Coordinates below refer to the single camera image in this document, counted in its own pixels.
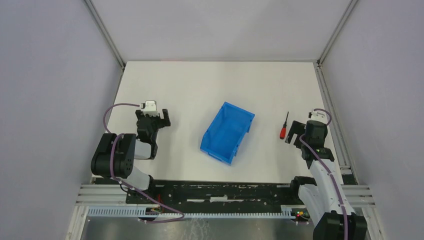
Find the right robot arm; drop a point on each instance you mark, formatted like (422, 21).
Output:
(332, 215)

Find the red handled black screwdriver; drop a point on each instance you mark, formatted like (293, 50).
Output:
(283, 131)

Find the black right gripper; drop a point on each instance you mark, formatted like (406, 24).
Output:
(298, 131)

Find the white slotted cable duct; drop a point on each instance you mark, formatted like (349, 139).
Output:
(142, 212)

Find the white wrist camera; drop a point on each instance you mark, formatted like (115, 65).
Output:
(149, 109)
(319, 116)

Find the aluminium right corner post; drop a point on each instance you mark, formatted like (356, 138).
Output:
(334, 35)

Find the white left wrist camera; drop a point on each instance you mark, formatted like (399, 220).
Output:
(149, 109)

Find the aluminium right side rail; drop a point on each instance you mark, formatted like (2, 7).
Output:
(343, 156)

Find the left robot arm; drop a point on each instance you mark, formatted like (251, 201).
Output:
(114, 156)

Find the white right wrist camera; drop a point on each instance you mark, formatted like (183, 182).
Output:
(319, 116)

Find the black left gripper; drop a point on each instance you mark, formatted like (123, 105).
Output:
(154, 120)

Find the aluminium corner post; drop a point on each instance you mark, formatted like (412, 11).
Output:
(105, 33)
(334, 35)

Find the aluminium left corner post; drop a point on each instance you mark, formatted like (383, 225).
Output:
(105, 33)

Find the blue plastic storage bin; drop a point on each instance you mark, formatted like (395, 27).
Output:
(226, 132)

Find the aluminium front frame rail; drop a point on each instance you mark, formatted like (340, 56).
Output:
(358, 196)

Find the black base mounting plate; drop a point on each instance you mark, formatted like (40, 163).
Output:
(223, 197)

